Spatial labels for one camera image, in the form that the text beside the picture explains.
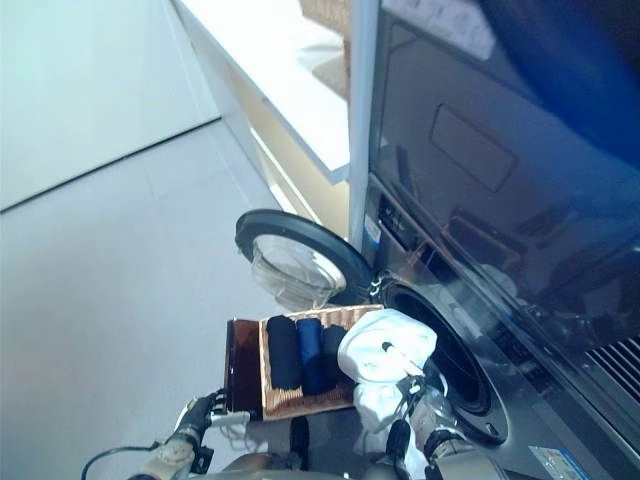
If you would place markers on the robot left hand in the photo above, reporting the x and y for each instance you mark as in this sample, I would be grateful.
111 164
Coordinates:
197 415

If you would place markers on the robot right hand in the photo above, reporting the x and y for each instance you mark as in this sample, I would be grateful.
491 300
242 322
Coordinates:
420 395

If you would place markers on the white garment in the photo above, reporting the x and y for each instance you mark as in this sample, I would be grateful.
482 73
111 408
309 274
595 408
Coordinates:
375 340

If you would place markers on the small black garment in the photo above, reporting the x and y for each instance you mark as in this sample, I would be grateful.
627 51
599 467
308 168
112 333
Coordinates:
334 345

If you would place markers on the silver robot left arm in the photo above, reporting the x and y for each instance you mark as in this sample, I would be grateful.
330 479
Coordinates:
170 455

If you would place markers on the dark grey washing machine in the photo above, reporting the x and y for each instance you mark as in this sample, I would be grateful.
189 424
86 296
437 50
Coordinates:
500 380

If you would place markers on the silver robot right leg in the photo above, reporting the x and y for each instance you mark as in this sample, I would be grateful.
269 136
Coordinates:
398 440

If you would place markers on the brown acrylic stand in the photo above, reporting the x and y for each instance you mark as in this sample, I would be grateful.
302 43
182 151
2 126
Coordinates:
242 365

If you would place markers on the rectangular wicker laundry basket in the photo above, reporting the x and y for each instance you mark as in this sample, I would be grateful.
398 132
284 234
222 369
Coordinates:
320 402

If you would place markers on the large black rolled garment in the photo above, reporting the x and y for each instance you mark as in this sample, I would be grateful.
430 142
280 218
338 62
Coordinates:
284 355

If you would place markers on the blue rolled garment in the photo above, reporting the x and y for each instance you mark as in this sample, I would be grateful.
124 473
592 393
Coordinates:
314 357

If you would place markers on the grey robot torso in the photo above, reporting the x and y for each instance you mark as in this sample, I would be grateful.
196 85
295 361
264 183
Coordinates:
300 467

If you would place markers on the blue white energy label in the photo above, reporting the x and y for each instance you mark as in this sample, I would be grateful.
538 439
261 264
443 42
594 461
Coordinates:
552 462

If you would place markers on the round glass washer door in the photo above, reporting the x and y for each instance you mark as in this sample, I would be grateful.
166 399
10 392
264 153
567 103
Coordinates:
310 235

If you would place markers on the dark grey stacked dryer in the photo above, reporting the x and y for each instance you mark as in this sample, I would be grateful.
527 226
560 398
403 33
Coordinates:
475 100

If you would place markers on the white counter cabinet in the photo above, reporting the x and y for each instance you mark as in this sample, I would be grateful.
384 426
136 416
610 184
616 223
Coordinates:
280 90

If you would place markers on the small wicker basket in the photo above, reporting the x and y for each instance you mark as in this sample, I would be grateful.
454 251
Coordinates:
332 20

